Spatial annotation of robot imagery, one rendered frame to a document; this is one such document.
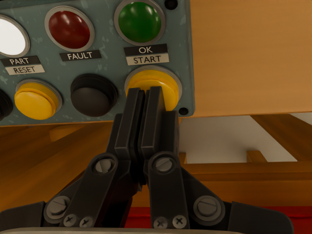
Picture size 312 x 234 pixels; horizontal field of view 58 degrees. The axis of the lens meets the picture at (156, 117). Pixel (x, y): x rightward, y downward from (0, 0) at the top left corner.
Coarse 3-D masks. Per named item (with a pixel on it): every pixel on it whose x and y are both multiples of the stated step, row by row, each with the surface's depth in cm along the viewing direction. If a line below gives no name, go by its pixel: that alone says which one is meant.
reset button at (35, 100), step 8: (24, 88) 16; (32, 88) 16; (40, 88) 16; (16, 96) 16; (24, 96) 16; (32, 96) 16; (40, 96) 16; (48, 96) 16; (16, 104) 16; (24, 104) 16; (32, 104) 16; (40, 104) 16; (48, 104) 16; (56, 104) 17; (24, 112) 17; (32, 112) 16; (40, 112) 16; (48, 112) 17
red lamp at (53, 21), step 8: (56, 16) 13; (64, 16) 13; (72, 16) 13; (56, 24) 13; (64, 24) 13; (72, 24) 13; (80, 24) 13; (56, 32) 14; (64, 32) 14; (72, 32) 13; (80, 32) 14; (88, 32) 14; (56, 40) 14; (64, 40) 14; (72, 40) 14; (80, 40) 14; (88, 40) 14; (72, 48) 14
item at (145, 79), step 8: (144, 72) 15; (152, 72) 15; (160, 72) 15; (136, 80) 15; (144, 80) 14; (152, 80) 14; (160, 80) 15; (168, 80) 15; (128, 88) 15; (144, 88) 15; (168, 88) 15; (176, 88) 15; (168, 96) 15; (176, 96) 15; (168, 104) 15; (176, 104) 16
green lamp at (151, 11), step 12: (120, 12) 13; (132, 12) 13; (144, 12) 13; (156, 12) 13; (120, 24) 13; (132, 24) 13; (144, 24) 13; (156, 24) 13; (132, 36) 13; (144, 36) 13
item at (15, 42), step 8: (0, 24) 14; (8, 24) 14; (0, 32) 14; (8, 32) 14; (16, 32) 14; (0, 40) 14; (8, 40) 14; (16, 40) 14; (24, 40) 14; (0, 48) 15; (8, 48) 14; (16, 48) 14
